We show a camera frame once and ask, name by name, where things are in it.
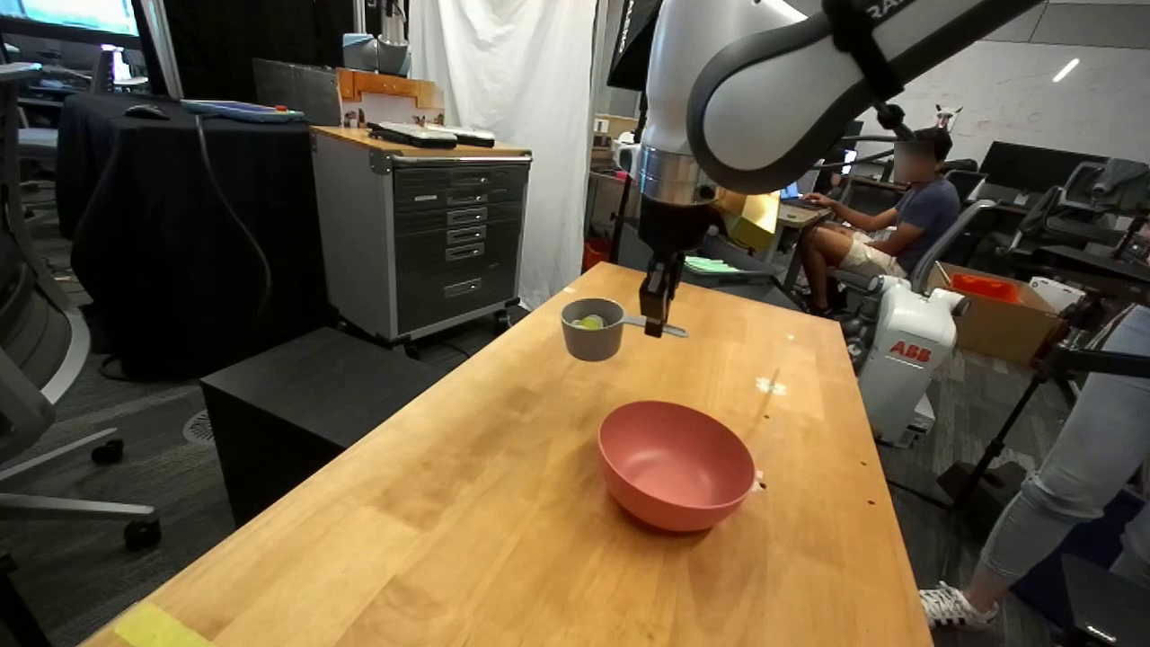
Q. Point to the standing person light jeans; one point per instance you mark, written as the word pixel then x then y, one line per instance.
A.
pixel 1067 467

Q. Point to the blue grey bin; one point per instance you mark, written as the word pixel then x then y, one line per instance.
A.
pixel 373 56

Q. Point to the black tripod stand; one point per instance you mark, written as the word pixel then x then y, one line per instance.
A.
pixel 1085 361

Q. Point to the black backdrop panel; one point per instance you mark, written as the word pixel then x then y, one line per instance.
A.
pixel 240 49

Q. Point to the computer monitor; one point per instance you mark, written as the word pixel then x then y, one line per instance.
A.
pixel 74 15

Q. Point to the yellow tape strip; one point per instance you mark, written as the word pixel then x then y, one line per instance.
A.
pixel 155 630

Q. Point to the yellow wrist camera mount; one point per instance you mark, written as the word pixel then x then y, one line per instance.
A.
pixel 754 222

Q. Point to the grey office chair with wheels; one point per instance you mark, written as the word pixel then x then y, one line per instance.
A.
pixel 23 398

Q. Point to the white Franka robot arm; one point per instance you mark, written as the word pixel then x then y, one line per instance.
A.
pixel 767 96

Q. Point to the cardboard box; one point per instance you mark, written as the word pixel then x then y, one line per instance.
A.
pixel 1009 327

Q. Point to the black keyboard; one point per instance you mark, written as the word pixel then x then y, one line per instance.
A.
pixel 415 132

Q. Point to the seated person blue shirt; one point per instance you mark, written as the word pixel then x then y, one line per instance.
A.
pixel 930 218

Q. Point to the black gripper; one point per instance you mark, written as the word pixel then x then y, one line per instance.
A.
pixel 669 231

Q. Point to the grey drawer cabinet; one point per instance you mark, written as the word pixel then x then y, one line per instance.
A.
pixel 453 240

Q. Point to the white curtain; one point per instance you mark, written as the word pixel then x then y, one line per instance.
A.
pixel 504 72

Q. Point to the yellow round disc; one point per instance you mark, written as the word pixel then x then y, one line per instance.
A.
pixel 592 322

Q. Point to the black draped desk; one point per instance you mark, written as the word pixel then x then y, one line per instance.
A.
pixel 166 240

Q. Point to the white ABB robot base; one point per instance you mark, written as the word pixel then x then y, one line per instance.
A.
pixel 905 361

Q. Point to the orange white container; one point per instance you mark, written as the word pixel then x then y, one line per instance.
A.
pixel 985 290

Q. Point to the orange wooden box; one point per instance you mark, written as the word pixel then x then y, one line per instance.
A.
pixel 391 96

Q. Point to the grey measuring cup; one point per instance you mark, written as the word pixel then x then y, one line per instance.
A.
pixel 592 348

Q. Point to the low black box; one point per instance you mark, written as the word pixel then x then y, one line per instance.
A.
pixel 310 409

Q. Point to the open laptop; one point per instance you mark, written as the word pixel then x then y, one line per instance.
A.
pixel 791 189

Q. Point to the pink bowl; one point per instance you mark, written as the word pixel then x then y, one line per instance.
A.
pixel 669 473

